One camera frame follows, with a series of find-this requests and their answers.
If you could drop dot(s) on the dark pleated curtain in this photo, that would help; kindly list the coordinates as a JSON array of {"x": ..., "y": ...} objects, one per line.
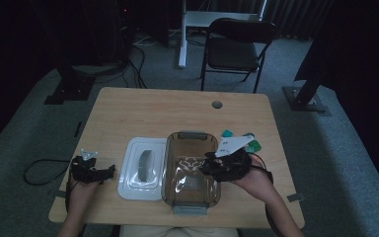
[{"x": 296, "y": 19}]

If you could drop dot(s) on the white desk frame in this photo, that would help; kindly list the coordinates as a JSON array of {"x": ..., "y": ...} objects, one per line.
[{"x": 182, "y": 49}]

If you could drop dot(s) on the black folding chair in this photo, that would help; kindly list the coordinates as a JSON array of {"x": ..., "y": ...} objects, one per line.
[{"x": 233, "y": 52}]

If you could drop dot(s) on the white container lid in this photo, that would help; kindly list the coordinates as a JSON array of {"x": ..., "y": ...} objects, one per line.
[{"x": 143, "y": 168}]

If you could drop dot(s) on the green toy block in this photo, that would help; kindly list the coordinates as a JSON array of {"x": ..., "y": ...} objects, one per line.
[{"x": 256, "y": 146}]

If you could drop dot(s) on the grey tape piece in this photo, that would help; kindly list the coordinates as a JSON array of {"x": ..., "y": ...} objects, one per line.
[{"x": 296, "y": 197}]

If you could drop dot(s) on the dark equipment rack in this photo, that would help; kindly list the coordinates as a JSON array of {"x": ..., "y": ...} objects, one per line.
[{"x": 125, "y": 26}]

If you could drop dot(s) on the dark teal toy block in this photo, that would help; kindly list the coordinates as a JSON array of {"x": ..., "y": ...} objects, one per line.
[{"x": 250, "y": 134}]

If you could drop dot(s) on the black flat stand base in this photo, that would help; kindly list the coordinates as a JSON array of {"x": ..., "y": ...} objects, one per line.
[{"x": 72, "y": 89}]

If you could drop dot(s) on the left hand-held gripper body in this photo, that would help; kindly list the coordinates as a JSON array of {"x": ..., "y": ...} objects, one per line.
[{"x": 84, "y": 171}]

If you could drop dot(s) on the person's right hand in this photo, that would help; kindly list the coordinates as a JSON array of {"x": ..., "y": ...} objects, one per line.
[{"x": 256, "y": 182}]

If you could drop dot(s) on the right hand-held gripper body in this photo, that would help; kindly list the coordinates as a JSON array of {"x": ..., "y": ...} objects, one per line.
[{"x": 232, "y": 166}]

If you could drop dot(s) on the transparent grey storage box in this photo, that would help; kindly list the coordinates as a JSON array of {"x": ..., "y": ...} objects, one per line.
[{"x": 190, "y": 148}]

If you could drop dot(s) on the pile of coloured toy blocks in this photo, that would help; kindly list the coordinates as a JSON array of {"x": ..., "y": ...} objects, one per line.
[{"x": 227, "y": 133}]

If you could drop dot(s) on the person's left hand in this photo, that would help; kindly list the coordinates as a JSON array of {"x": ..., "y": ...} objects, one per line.
[{"x": 79, "y": 196}]

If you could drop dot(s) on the black stand with slanted post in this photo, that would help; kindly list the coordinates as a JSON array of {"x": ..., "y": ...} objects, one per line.
[{"x": 304, "y": 98}]

